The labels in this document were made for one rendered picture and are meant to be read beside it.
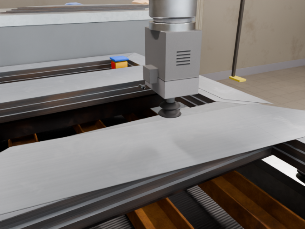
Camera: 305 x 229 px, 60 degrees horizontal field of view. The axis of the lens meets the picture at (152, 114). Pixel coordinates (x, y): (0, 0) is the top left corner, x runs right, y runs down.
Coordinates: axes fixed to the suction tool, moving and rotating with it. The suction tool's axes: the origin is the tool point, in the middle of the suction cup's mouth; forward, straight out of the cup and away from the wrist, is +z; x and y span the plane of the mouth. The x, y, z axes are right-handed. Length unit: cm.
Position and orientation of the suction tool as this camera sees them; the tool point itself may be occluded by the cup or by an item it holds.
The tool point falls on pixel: (169, 113)
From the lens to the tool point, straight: 49.1
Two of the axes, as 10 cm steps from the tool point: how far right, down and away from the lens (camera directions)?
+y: 3.9, 3.8, -8.4
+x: 9.2, -1.6, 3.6
